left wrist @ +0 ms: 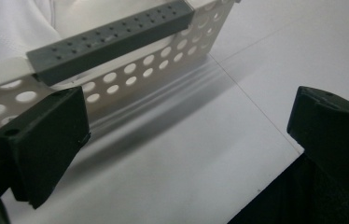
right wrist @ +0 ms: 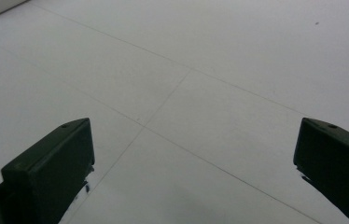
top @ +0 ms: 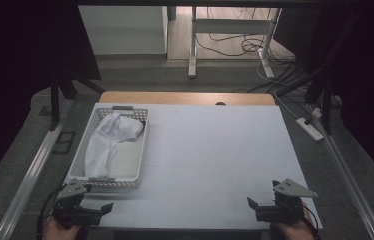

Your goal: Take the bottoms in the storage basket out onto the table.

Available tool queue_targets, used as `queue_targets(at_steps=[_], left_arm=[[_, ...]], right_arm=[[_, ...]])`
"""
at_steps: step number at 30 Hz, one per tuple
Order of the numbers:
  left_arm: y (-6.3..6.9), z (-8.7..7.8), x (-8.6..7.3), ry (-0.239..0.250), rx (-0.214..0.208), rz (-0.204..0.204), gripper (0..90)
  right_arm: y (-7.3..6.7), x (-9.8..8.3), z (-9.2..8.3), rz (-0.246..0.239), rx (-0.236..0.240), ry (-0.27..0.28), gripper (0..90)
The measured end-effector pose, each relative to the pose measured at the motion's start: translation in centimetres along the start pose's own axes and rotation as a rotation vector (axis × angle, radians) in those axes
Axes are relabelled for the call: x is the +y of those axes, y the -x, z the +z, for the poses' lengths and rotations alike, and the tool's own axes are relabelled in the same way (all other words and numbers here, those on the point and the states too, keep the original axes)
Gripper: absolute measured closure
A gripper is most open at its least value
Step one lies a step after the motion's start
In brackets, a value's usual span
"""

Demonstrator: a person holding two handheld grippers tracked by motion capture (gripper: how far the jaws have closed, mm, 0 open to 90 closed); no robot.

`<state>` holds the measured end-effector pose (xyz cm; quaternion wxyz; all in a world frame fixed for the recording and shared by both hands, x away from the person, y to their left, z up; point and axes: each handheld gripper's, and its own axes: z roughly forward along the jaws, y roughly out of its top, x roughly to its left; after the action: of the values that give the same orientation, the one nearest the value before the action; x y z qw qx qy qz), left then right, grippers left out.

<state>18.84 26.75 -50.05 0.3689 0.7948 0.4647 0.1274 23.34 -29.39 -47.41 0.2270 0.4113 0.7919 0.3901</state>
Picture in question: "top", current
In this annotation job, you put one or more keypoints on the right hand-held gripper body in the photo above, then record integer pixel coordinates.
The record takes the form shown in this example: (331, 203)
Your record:
(283, 208)

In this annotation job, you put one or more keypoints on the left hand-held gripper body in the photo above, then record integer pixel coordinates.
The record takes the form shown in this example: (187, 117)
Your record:
(71, 206)

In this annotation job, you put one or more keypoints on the white plastic basket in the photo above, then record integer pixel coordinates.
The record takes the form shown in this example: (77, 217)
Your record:
(129, 161)

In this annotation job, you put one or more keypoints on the white cloth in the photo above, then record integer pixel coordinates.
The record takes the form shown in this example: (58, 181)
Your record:
(99, 150)

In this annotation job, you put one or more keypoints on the person's right hand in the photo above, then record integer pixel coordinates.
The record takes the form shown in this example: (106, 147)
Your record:
(295, 230)

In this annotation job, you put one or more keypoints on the person's left hand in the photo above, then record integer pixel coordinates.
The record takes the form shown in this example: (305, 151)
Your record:
(56, 231)

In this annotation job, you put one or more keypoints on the white power strip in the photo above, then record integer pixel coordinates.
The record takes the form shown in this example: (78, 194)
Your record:
(309, 129)

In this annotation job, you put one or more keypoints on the wooden table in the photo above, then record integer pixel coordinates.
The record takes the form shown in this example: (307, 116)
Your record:
(188, 98)

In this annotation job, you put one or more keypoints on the dark curtain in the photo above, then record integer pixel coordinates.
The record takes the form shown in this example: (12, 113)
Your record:
(368, 66)
(15, 66)

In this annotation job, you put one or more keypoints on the white cabinet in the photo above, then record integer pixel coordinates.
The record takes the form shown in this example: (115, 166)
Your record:
(121, 30)

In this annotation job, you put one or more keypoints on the aluminium rail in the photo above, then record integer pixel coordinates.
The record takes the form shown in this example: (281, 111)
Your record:
(351, 173)
(30, 180)

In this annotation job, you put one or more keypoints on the white desk frame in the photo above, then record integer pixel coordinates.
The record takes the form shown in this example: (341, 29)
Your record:
(231, 26)

